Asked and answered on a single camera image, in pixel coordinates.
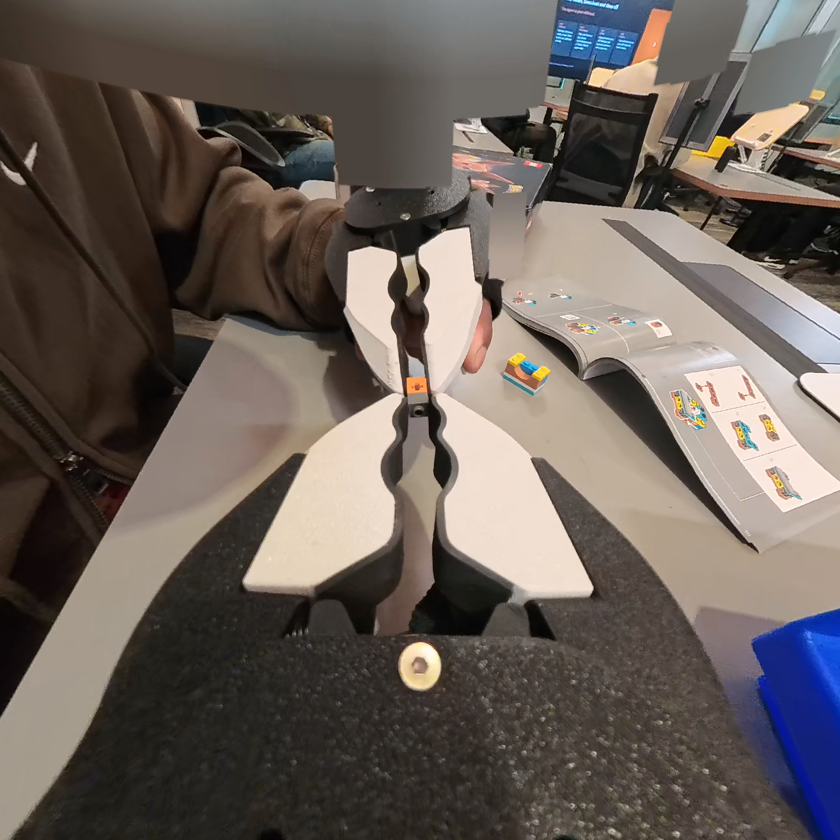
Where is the multicoloured toy brick assembly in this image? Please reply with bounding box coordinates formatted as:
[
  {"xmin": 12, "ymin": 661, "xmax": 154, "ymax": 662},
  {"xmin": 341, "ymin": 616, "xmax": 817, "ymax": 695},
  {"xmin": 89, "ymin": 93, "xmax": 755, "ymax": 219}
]
[{"xmin": 502, "ymin": 352, "xmax": 551, "ymax": 396}]

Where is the wood-topped office desk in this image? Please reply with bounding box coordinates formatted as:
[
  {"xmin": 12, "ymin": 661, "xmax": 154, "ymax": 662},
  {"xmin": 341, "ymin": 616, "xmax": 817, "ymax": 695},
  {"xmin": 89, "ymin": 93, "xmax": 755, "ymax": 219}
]
[{"xmin": 672, "ymin": 157, "xmax": 840, "ymax": 231}]

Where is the grey instruction booklet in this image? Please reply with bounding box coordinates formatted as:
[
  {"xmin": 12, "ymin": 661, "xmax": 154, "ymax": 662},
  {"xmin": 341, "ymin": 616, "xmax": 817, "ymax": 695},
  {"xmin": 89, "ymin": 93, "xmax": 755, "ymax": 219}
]
[{"xmin": 502, "ymin": 276, "xmax": 840, "ymax": 553}]

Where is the wall display screen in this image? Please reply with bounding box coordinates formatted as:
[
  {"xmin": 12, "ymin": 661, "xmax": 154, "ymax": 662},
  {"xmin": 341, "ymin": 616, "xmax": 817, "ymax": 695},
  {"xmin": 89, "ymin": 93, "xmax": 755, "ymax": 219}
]
[{"xmin": 548, "ymin": 0, "xmax": 677, "ymax": 83}]

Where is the dark grey desk cable cover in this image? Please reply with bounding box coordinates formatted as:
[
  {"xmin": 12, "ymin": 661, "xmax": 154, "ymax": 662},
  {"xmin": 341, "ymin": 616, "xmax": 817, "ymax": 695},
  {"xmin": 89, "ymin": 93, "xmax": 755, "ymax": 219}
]
[{"xmin": 602, "ymin": 218, "xmax": 840, "ymax": 378}]

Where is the blue plastic bin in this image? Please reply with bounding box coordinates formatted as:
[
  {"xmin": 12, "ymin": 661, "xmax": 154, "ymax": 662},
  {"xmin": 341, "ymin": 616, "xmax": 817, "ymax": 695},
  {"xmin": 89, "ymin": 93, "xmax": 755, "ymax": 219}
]
[{"xmin": 751, "ymin": 607, "xmax": 840, "ymax": 840}]

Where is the white desk mat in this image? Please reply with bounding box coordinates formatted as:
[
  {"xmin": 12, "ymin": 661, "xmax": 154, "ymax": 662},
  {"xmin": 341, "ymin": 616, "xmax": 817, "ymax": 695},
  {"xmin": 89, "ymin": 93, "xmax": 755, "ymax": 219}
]
[{"xmin": 798, "ymin": 372, "xmax": 840, "ymax": 421}]

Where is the grey monitor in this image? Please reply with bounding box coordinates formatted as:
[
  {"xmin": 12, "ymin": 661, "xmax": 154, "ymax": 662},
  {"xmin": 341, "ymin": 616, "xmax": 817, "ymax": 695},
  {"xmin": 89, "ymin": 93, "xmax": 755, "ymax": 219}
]
[{"xmin": 659, "ymin": 62, "xmax": 749, "ymax": 148}]

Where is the grey desk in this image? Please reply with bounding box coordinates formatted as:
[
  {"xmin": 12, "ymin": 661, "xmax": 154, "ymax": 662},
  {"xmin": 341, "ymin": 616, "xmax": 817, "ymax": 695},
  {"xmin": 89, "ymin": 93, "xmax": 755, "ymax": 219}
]
[{"xmin": 0, "ymin": 180, "xmax": 840, "ymax": 840}]

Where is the toy set box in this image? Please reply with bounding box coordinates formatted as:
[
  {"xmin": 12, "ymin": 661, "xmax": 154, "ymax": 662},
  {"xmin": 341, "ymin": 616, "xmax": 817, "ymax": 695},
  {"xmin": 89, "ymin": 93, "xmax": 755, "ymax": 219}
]
[{"xmin": 451, "ymin": 147, "xmax": 551, "ymax": 240}]

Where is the person's brown hooded jacket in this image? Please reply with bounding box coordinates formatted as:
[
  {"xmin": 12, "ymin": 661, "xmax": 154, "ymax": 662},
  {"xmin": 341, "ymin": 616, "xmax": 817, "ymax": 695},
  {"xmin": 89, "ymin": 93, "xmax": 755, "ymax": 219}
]
[{"xmin": 0, "ymin": 59, "xmax": 198, "ymax": 716}]

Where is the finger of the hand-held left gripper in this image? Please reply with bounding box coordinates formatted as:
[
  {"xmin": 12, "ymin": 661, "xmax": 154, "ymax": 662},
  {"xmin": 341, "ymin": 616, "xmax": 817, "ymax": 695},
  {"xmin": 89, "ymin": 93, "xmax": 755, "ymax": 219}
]
[
  {"xmin": 416, "ymin": 225, "xmax": 485, "ymax": 395},
  {"xmin": 343, "ymin": 245, "xmax": 408, "ymax": 395}
]

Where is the tan tablet on white stand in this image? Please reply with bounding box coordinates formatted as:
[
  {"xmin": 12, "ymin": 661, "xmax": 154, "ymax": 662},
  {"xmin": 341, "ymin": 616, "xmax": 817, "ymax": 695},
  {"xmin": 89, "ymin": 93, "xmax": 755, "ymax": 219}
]
[{"xmin": 730, "ymin": 103, "xmax": 811, "ymax": 168}]

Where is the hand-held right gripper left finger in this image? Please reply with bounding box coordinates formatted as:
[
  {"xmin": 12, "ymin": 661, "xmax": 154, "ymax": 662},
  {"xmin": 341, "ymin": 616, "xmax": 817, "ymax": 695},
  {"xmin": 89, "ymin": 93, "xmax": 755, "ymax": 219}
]
[{"xmin": 243, "ymin": 394, "xmax": 409, "ymax": 616}]

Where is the person's left forearm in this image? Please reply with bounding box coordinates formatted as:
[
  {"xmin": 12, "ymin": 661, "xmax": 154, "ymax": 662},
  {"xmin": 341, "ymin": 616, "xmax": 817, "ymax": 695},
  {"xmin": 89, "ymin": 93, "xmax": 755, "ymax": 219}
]
[{"xmin": 151, "ymin": 157, "xmax": 349, "ymax": 332}]

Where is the person's left hand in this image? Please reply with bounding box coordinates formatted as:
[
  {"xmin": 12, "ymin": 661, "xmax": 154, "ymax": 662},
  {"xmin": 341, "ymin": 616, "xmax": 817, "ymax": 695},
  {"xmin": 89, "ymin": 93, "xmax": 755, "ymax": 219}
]
[{"xmin": 459, "ymin": 295, "xmax": 496, "ymax": 376}]

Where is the black mesh office chair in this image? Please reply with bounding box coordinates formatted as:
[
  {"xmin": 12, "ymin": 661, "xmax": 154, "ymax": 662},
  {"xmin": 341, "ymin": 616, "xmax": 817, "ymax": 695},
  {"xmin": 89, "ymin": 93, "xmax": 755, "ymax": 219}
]
[{"xmin": 548, "ymin": 82, "xmax": 659, "ymax": 207}]

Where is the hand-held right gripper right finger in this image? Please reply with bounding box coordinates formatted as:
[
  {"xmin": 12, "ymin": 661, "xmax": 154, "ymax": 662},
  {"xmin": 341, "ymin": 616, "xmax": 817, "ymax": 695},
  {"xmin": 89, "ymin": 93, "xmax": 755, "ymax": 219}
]
[{"xmin": 427, "ymin": 392, "xmax": 596, "ymax": 616}]

